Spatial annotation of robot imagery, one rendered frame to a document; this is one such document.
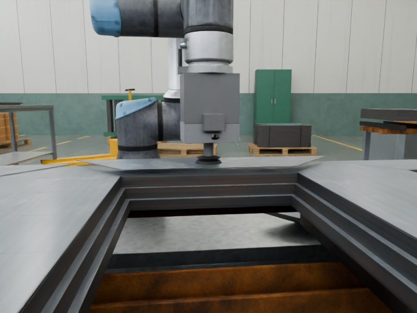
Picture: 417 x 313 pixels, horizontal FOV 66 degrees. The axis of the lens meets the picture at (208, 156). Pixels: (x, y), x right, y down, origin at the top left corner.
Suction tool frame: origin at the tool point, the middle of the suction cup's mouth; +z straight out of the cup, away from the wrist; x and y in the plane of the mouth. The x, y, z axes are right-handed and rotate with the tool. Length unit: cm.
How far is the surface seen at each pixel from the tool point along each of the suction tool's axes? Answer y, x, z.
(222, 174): 1.3, -4.3, -0.2
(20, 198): -23.5, -12.8, -0.3
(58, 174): -22.7, -0.3, -0.3
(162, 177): -7.5, -3.9, 0.1
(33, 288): -16.0, -32.1, -0.3
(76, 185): -18.6, -7.8, -0.3
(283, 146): 245, 527, 69
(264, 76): 324, 858, -90
